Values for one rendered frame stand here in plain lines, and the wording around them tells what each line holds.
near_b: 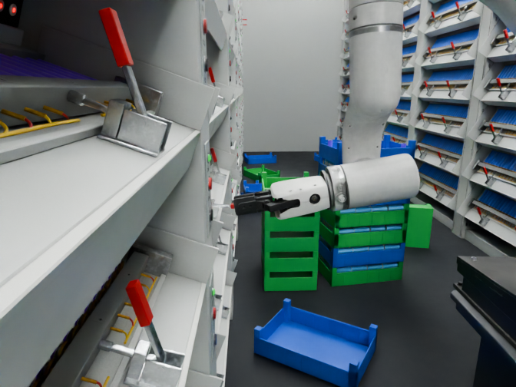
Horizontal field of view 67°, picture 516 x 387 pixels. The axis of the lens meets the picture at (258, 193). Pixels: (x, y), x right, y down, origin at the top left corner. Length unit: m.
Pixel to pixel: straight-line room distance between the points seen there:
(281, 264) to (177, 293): 1.04
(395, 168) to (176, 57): 0.44
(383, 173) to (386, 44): 0.21
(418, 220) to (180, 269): 1.62
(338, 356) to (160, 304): 0.85
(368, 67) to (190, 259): 0.43
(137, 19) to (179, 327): 0.32
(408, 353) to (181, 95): 1.05
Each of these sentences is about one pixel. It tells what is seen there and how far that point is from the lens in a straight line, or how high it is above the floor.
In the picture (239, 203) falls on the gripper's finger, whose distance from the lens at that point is 0.72.
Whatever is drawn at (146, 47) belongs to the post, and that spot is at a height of 0.79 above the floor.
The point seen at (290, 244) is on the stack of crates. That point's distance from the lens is 1.46.
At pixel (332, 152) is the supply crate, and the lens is 1.47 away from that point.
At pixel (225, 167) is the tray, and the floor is 0.52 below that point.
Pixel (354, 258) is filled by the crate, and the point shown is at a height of 0.11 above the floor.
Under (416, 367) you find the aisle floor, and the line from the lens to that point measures 1.26.
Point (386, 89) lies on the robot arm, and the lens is 0.71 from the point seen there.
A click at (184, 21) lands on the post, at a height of 0.81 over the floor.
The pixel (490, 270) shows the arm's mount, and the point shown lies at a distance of 0.99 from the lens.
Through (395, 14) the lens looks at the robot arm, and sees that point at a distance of 0.74.
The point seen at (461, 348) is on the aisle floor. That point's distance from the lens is 1.39.
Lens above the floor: 0.74
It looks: 15 degrees down
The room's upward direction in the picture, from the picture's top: straight up
